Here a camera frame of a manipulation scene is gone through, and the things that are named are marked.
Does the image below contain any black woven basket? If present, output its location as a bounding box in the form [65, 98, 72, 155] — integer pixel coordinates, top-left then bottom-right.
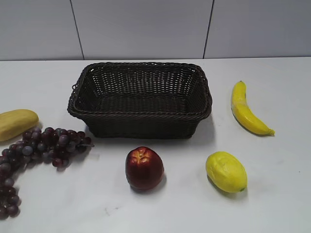
[68, 62, 212, 139]

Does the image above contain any purple grape bunch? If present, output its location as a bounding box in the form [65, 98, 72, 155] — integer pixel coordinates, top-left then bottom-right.
[0, 127, 94, 220]

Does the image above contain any red apple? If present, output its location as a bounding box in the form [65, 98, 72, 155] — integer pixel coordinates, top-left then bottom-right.
[125, 147, 164, 190]

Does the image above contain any yellow banana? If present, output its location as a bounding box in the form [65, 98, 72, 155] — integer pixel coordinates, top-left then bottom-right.
[231, 81, 275, 136]

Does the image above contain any yellow mango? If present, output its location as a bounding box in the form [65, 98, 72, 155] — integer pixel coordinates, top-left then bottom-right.
[0, 109, 39, 142]

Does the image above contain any yellow lemon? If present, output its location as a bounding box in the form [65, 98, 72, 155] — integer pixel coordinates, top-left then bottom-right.
[206, 151, 248, 193]

